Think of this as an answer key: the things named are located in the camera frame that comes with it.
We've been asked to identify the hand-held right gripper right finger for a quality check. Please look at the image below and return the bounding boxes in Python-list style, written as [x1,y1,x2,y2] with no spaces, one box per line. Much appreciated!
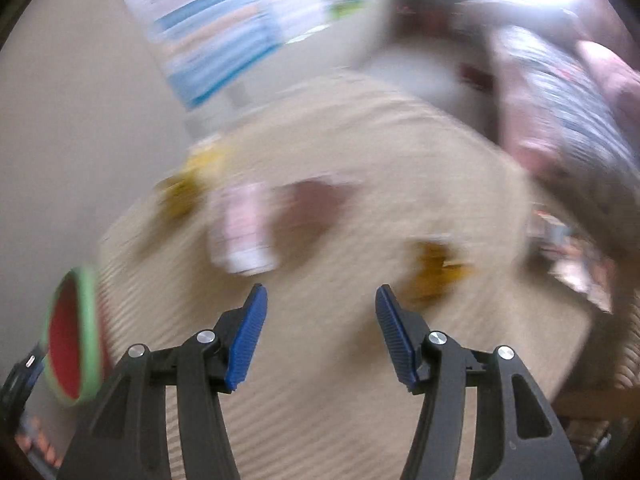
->
[376,284,583,480]

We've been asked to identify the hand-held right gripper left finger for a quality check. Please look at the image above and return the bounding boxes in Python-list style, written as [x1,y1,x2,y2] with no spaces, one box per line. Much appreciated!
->
[57,284,268,480]

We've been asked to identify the green bin with red inside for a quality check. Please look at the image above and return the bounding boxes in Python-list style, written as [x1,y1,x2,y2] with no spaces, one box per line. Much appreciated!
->
[41,266,105,407]

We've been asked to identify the small yellow wrapper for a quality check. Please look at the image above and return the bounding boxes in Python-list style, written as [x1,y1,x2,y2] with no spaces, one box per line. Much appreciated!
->
[406,239,477,303]

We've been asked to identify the long pink foil wrapper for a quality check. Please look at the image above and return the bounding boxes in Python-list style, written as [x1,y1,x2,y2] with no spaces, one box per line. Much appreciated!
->
[206,181,279,277]

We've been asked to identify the torn pink foil piece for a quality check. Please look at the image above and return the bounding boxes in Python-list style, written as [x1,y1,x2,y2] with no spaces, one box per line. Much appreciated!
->
[272,176,362,242]

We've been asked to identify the large yellow wrapper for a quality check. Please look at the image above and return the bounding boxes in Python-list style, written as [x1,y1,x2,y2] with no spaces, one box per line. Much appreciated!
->
[156,147,228,218]

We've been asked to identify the beige striped mat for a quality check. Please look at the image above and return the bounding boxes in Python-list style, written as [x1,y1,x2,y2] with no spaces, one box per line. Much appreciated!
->
[97,72,597,480]

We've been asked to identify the striped cloth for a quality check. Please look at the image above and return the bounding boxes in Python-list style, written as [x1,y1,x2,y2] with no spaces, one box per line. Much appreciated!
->
[492,25,640,246]

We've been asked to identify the dark furniture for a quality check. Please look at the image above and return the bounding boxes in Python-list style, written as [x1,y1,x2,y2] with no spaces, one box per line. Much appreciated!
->
[390,0,503,78]

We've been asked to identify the blue wall poster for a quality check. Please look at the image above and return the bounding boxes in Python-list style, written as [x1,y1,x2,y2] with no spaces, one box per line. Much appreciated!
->
[111,0,287,111]

